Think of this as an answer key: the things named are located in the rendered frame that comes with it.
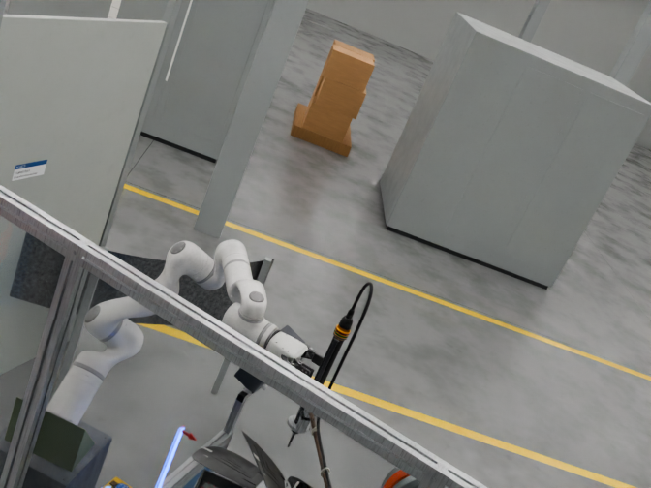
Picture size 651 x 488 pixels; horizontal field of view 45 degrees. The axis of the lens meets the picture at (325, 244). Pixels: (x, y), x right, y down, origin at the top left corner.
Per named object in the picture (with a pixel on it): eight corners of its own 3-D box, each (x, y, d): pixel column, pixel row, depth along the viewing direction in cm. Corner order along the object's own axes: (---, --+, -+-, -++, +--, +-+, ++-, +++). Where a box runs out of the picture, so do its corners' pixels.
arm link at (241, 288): (259, 244, 256) (273, 306, 233) (246, 282, 265) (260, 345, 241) (232, 240, 253) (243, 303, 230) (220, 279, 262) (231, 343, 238)
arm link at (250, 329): (275, 316, 239) (267, 338, 244) (239, 294, 243) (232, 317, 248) (261, 328, 233) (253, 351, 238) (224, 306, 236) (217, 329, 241)
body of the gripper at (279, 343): (272, 343, 244) (303, 361, 241) (257, 354, 235) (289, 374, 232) (281, 322, 241) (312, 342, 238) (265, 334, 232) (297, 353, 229)
